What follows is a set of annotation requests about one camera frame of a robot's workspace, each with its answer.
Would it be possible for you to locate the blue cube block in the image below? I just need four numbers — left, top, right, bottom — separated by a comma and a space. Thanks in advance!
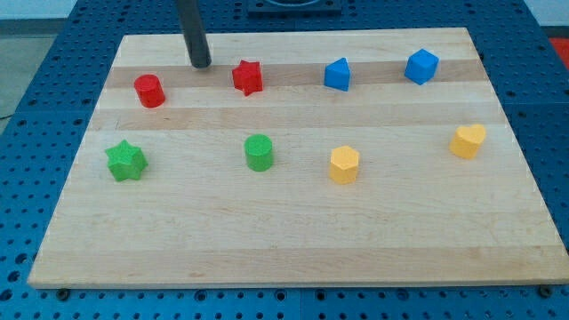
405, 49, 439, 85

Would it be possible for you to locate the blue triangular prism block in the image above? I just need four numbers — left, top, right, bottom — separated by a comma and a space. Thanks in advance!
324, 58, 351, 92

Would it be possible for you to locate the red cylinder block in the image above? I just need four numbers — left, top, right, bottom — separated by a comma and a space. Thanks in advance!
133, 74, 165, 108

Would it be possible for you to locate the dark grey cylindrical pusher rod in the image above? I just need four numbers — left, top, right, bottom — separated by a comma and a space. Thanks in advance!
175, 0, 212, 68

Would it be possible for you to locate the red star block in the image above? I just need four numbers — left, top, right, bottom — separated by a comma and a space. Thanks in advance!
232, 60, 263, 96

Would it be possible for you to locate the green cylinder block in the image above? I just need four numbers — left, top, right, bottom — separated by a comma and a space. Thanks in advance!
244, 134, 273, 172

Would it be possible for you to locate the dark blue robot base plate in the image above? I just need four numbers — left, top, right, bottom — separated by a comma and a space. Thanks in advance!
244, 0, 342, 18

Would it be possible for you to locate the red object at right edge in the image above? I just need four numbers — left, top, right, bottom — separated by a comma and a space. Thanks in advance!
549, 37, 569, 68

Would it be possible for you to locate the yellow heart block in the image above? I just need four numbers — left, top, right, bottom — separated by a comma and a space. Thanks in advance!
449, 124, 486, 160

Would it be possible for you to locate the light wooden board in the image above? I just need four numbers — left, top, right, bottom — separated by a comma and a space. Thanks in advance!
28, 28, 568, 289

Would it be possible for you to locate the green star block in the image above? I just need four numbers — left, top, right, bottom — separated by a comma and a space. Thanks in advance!
105, 140, 148, 181

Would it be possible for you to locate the yellow hexagon block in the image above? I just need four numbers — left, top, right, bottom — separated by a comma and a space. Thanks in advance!
329, 146, 359, 184

